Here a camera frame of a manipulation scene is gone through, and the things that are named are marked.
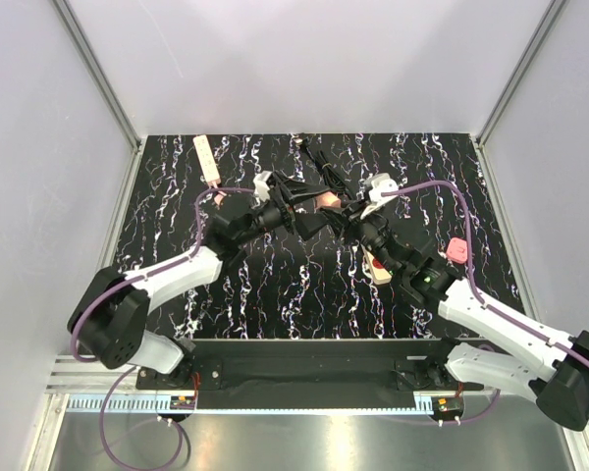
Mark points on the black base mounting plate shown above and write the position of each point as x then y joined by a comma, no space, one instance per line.
223,365

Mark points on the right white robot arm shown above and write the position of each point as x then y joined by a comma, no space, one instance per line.
546,366

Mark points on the beige red power strip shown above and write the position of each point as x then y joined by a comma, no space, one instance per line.
375,270

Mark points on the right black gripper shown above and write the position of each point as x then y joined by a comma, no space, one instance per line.
349,215

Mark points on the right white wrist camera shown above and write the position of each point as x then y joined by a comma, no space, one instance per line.
378,191

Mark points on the pink cube plug adapter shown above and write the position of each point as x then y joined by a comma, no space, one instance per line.
328,200

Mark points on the grey cable duct rail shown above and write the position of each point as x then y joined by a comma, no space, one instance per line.
179,404

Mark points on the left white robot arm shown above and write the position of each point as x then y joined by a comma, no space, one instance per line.
109,323

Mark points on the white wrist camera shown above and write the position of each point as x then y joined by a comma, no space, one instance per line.
263,184
378,191

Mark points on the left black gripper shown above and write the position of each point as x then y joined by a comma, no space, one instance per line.
290,190

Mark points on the white pink power strip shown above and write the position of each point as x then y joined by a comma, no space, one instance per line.
206,160

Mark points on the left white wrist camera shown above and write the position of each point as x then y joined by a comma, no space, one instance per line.
263,184

